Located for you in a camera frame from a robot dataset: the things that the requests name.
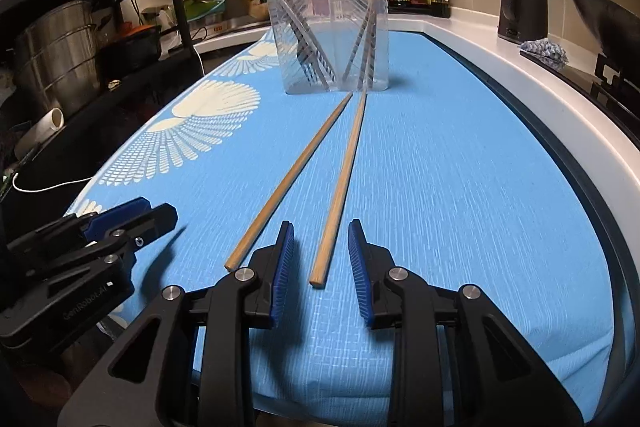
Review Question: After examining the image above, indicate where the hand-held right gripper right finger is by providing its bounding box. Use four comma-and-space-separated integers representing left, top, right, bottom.
349, 219, 583, 427

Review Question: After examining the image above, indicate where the black gas stove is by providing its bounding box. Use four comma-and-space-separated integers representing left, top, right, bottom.
520, 49, 640, 134

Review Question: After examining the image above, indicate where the black pan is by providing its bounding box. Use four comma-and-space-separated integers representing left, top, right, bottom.
97, 23, 179, 74

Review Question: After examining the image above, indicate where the blue white patterned tablecloth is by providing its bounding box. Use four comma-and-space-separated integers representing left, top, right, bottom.
62, 29, 633, 413

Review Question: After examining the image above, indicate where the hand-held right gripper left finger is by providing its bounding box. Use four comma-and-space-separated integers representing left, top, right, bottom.
57, 221, 294, 427

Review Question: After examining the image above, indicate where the clear plastic utensil container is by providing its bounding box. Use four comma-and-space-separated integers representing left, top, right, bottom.
262, 0, 391, 96

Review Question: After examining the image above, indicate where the stainless steel stockpot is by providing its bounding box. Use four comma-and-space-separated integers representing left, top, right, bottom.
12, 0, 102, 118

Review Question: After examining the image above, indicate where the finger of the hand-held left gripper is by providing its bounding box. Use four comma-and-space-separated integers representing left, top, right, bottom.
7, 197, 152, 258
40, 203, 179, 293

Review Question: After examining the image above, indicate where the white paper roll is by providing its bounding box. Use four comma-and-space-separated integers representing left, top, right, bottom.
14, 107, 67, 158

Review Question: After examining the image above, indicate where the white cable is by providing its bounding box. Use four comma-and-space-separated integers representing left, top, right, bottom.
12, 171, 97, 194

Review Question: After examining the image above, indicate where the black wok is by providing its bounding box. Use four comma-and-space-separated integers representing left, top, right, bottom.
567, 0, 640, 58

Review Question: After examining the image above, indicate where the blue white knitted cloth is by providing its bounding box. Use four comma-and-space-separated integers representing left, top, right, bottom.
519, 38, 570, 68

